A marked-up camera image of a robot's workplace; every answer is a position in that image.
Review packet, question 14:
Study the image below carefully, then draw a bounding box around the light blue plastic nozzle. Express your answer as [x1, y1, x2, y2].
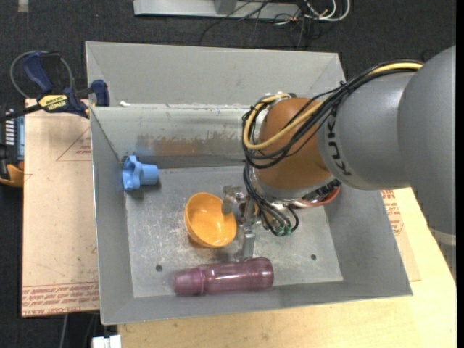
[120, 154, 160, 192]

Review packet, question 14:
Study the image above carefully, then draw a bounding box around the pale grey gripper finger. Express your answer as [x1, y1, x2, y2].
[222, 185, 239, 216]
[239, 231, 257, 261]

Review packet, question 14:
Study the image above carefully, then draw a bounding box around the brown cardboard board, red print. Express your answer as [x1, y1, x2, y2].
[20, 98, 423, 319]

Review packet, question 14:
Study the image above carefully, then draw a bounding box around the grey metal bin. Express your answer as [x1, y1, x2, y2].
[85, 41, 414, 326]

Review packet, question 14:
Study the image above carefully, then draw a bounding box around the purple clear plastic bottle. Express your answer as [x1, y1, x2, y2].
[171, 256, 275, 297]

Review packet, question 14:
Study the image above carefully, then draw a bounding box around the orange plastic bowl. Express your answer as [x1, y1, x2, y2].
[183, 191, 239, 249]

